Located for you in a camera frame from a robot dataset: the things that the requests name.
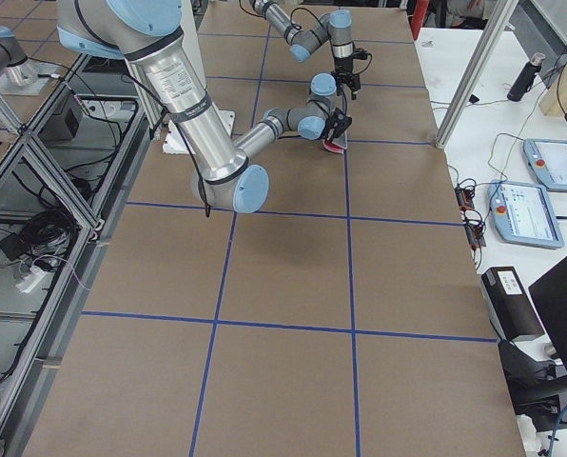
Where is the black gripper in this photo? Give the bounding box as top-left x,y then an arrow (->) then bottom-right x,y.
332,46 -> 372,100
322,109 -> 351,145

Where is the blue teach pendant far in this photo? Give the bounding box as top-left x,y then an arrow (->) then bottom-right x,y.
523,139 -> 567,192

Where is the blue teach pendant near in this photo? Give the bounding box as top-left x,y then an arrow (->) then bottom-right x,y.
488,180 -> 565,249

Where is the aluminium frame post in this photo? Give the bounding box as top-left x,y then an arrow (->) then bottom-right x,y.
434,0 -> 518,149

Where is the black monitor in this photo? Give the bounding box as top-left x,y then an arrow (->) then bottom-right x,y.
499,256 -> 567,431

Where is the blue teach pendant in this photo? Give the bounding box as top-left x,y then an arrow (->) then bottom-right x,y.
488,180 -> 565,249
523,139 -> 567,192

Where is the pink and grey towel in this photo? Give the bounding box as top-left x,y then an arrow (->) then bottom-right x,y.
323,134 -> 348,154

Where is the black water bottle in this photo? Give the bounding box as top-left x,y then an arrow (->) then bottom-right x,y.
507,52 -> 546,102

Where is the black power adapter box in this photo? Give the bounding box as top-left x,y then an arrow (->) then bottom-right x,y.
38,91 -> 86,143

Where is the black box device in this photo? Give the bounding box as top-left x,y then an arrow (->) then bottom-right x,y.
480,267 -> 544,342

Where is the aluminium frame rack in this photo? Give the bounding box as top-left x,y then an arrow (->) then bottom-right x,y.
0,56 -> 156,456

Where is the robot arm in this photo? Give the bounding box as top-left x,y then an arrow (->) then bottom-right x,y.
57,1 -> 354,213
239,1 -> 372,100

